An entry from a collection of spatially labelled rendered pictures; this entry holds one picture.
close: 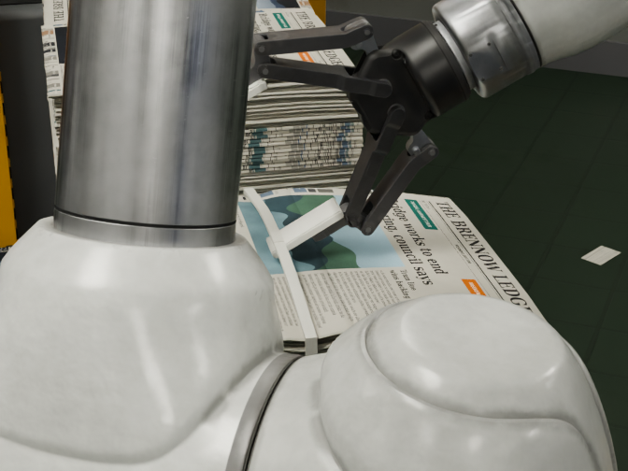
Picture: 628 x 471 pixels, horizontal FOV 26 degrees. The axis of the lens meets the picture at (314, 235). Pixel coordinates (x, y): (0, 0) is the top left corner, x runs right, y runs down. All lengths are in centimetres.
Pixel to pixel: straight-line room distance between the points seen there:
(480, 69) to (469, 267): 19
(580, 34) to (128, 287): 54
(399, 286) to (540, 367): 50
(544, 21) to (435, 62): 9
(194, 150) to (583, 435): 24
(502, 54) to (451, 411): 53
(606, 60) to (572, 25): 385
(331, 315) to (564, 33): 29
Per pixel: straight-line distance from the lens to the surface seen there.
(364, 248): 120
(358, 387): 65
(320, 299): 111
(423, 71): 111
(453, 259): 121
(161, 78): 70
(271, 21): 184
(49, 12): 194
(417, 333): 66
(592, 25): 113
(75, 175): 72
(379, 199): 117
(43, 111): 295
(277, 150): 166
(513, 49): 111
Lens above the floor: 161
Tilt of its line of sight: 26 degrees down
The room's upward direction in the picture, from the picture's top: straight up
